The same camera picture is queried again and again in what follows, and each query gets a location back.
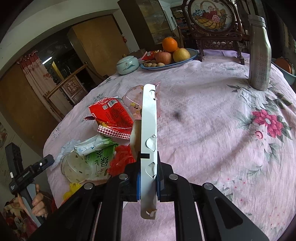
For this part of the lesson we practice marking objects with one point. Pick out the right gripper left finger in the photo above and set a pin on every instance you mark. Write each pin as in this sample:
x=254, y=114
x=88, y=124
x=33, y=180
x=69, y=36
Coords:
x=138, y=175

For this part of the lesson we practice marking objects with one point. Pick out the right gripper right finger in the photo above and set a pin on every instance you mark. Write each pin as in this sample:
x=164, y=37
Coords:
x=159, y=179

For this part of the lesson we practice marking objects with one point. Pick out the white cardboard strip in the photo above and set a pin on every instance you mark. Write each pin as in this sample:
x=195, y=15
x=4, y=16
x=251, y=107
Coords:
x=148, y=154

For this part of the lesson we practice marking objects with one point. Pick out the green white snack bag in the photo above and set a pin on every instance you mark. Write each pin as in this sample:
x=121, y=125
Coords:
x=97, y=153

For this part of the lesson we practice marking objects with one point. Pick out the clear plastic container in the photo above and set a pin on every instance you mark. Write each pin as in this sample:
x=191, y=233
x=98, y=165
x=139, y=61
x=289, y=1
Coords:
x=75, y=168

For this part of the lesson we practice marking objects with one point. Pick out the red mesh net trash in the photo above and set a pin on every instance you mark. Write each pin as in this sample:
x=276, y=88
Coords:
x=123, y=157

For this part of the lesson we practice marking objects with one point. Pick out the yellow mesh net trash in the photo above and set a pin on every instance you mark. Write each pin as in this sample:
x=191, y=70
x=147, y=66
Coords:
x=73, y=187

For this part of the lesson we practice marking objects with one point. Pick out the person's left hand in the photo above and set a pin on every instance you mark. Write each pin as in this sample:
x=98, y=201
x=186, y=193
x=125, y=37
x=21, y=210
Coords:
x=39, y=206

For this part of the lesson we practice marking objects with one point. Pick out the red snack bag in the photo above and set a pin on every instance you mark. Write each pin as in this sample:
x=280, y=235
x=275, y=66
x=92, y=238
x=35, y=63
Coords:
x=112, y=116

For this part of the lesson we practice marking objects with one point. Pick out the pink floral tablecloth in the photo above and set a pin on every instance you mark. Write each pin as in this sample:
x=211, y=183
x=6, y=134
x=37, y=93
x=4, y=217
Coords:
x=213, y=127

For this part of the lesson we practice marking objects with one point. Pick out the white ceramic lidded jar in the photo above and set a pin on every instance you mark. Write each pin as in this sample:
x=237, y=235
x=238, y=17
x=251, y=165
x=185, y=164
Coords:
x=127, y=65

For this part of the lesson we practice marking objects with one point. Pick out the floral curtain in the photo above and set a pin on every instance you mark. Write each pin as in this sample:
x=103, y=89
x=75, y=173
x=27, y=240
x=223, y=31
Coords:
x=41, y=82

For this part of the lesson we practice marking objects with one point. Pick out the red apple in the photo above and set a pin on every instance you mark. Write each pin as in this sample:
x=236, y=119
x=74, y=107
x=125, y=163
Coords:
x=163, y=57

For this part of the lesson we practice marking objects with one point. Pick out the yellow pear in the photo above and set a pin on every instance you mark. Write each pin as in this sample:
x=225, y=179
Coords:
x=181, y=54

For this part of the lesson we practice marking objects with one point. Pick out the orange fruit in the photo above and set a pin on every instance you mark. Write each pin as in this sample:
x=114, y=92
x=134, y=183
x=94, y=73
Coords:
x=169, y=44

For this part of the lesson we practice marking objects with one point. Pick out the glass display cabinet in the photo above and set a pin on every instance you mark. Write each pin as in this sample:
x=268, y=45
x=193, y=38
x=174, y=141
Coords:
x=147, y=21

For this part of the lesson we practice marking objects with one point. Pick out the silver metal bottle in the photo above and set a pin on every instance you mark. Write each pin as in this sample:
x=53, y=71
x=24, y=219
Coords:
x=260, y=53

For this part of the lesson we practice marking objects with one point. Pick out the embroidered round table screen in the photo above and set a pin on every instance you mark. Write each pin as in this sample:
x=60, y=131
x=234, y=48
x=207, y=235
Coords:
x=214, y=25

